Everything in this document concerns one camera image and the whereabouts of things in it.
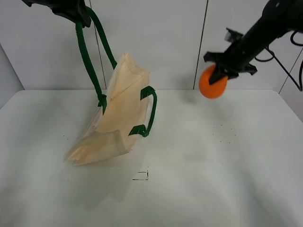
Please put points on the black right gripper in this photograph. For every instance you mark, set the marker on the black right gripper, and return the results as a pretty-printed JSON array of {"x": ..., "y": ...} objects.
[{"x": 227, "y": 64}]

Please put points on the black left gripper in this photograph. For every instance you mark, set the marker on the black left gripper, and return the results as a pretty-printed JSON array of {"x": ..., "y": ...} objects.
[{"x": 73, "y": 10}]

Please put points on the orange fruit with stem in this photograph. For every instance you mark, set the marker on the orange fruit with stem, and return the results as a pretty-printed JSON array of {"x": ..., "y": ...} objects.
[{"x": 214, "y": 90}]

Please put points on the white linen bag green handles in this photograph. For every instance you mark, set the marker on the white linen bag green handles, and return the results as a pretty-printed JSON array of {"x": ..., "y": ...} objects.
[{"x": 126, "y": 110}]

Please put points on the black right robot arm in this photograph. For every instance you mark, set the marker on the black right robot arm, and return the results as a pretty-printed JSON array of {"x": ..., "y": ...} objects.
[{"x": 278, "y": 18}]

